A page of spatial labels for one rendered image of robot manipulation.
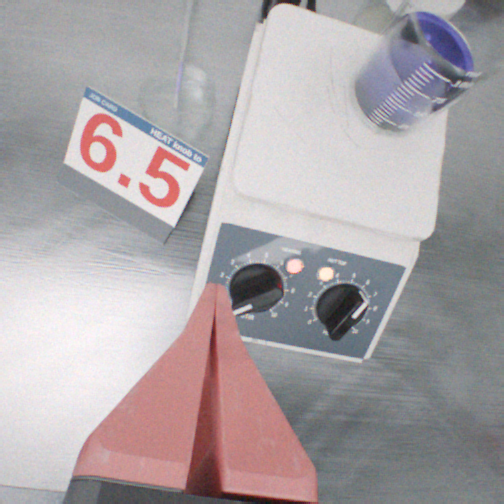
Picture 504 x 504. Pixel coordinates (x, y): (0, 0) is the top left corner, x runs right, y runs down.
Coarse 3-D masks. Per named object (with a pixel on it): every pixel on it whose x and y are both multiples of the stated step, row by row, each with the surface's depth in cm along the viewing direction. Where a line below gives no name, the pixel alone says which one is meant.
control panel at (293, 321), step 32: (224, 224) 22; (224, 256) 22; (256, 256) 22; (288, 256) 22; (320, 256) 23; (352, 256) 23; (288, 288) 23; (320, 288) 23; (384, 288) 24; (256, 320) 24; (288, 320) 24; (352, 352) 26
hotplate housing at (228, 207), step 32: (256, 32) 23; (224, 160) 22; (224, 192) 21; (256, 224) 22; (288, 224) 22; (320, 224) 22; (384, 256) 23; (416, 256) 23; (192, 288) 25; (384, 320) 25; (320, 352) 26
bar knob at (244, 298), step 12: (240, 276) 22; (252, 276) 23; (264, 276) 23; (276, 276) 23; (240, 288) 23; (252, 288) 22; (264, 288) 22; (276, 288) 21; (240, 300) 22; (252, 300) 22; (264, 300) 22; (276, 300) 22; (240, 312) 22; (252, 312) 24
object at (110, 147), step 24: (96, 120) 24; (120, 120) 24; (96, 144) 25; (120, 144) 25; (144, 144) 25; (96, 168) 26; (120, 168) 26; (144, 168) 25; (168, 168) 25; (192, 168) 25; (144, 192) 26; (168, 192) 26
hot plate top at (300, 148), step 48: (288, 48) 21; (336, 48) 22; (288, 96) 21; (336, 96) 21; (240, 144) 20; (288, 144) 20; (336, 144) 21; (384, 144) 21; (432, 144) 22; (240, 192) 20; (288, 192) 20; (336, 192) 21; (384, 192) 21; (432, 192) 22
